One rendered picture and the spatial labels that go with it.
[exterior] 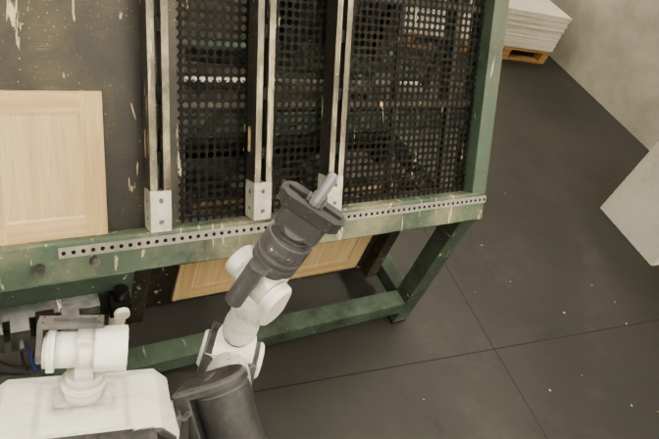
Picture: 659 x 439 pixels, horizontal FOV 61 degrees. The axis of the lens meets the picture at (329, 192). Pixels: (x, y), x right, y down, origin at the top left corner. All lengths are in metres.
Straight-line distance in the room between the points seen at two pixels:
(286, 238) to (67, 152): 0.88
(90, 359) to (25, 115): 0.91
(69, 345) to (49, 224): 0.87
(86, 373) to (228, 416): 0.22
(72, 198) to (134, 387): 0.85
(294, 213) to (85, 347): 0.37
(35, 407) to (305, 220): 0.48
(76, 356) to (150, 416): 0.14
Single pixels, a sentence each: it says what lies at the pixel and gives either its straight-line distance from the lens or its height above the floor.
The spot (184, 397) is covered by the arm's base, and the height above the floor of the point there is 1.35.
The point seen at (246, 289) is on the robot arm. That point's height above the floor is 1.43.
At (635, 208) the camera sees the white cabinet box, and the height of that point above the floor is 0.21.
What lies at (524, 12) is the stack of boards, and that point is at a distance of 6.27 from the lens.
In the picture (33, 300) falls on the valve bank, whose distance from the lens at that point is 1.79.
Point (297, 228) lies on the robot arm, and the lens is 0.95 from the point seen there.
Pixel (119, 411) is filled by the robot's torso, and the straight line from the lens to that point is 0.94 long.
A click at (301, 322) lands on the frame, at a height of 0.18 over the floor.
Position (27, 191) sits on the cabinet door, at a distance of 1.71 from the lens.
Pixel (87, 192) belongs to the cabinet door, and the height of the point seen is 1.00.
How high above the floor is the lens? 2.20
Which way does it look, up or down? 39 degrees down
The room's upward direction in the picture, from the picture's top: 23 degrees clockwise
